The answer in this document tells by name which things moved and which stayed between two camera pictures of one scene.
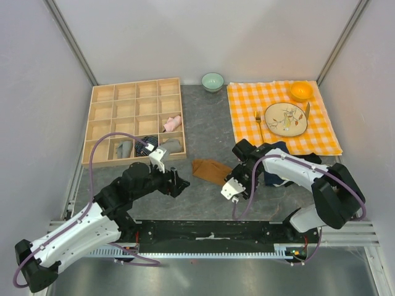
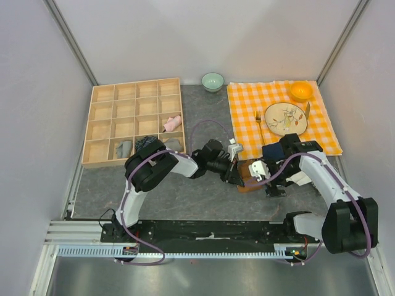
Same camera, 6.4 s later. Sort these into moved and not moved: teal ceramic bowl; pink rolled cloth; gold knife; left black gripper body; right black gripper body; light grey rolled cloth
Moved: right black gripper body; left black gripper body
Not moved: pink rolled cloth; light grey rolled cloth; gold knife; teal ceramic bowl
